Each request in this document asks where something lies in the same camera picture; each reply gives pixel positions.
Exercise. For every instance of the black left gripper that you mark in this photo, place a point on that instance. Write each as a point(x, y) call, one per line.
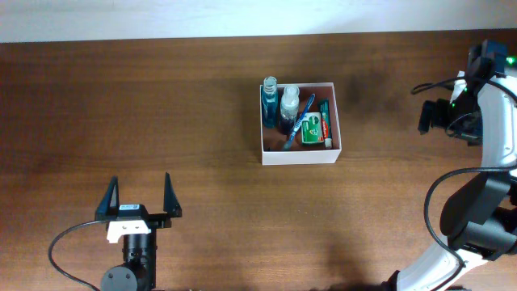
point(170, 207)

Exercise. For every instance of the teal mouthwash bottle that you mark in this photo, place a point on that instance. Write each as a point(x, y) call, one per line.
point(269, 98)

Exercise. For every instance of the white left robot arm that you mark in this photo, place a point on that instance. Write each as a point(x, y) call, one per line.
point(138, 270)

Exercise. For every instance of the green red toothpaste tube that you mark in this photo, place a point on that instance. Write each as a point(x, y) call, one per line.
point(324, 109)

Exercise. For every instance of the clear purple liquid bottle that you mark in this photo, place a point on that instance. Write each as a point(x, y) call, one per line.
point(289, 105)

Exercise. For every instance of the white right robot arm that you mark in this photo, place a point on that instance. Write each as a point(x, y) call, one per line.
point(474, 228)

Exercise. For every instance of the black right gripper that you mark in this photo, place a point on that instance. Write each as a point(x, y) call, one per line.
point(473, 135)

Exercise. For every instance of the blue white toothbrush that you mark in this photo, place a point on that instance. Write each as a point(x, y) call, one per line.
point(298, 124)

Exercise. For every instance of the green soap box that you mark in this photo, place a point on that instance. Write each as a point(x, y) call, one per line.
point(311, 129)

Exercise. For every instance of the white cardboard box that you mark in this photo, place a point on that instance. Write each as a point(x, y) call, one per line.
point(272, 140)

